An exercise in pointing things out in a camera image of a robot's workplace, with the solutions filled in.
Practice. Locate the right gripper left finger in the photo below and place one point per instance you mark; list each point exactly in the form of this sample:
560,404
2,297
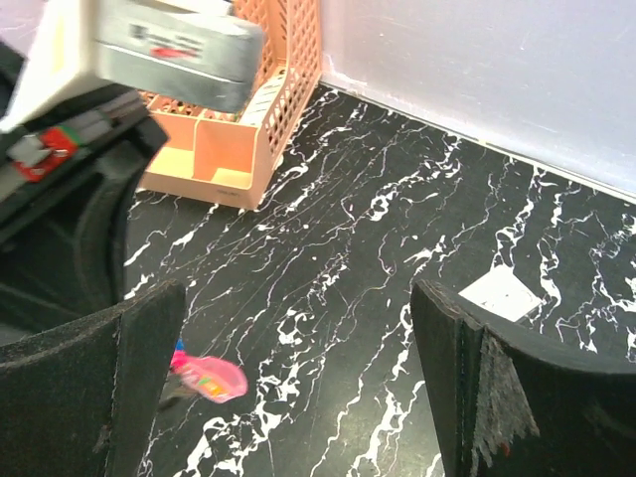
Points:
80,399

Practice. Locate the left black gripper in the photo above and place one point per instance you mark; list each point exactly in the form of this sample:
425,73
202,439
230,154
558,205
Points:
68,178

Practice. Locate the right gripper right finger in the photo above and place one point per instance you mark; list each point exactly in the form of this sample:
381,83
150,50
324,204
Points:
507,401

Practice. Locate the pink strap keyring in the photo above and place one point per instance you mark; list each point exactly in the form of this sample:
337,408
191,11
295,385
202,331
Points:
212,378

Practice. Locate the key with black tag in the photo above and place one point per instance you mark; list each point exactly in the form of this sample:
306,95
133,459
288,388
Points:
174,391

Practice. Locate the white cardboard box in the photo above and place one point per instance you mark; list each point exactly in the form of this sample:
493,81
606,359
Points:
502,293

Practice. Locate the orange plastic file organizer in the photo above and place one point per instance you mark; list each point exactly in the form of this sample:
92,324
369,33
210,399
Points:
229,159

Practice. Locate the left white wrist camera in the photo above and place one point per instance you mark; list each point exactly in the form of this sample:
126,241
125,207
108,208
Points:
198,52

